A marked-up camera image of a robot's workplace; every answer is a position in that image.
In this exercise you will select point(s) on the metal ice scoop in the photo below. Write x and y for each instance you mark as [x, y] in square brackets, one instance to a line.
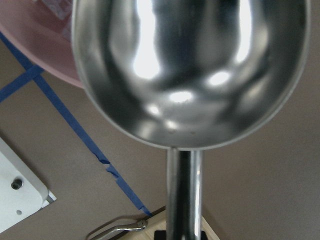
[187, 76]

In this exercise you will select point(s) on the clear ice cubes pile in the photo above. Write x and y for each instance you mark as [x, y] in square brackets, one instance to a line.
[62, 9]

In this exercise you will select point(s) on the wooden cutting board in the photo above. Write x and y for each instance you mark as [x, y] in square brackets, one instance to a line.
[155, 225]

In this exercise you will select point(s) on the pink bowl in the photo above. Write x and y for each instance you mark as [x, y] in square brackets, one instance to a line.
[34, 30]

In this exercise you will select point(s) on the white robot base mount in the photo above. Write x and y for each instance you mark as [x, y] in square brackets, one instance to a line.
[22, 193]

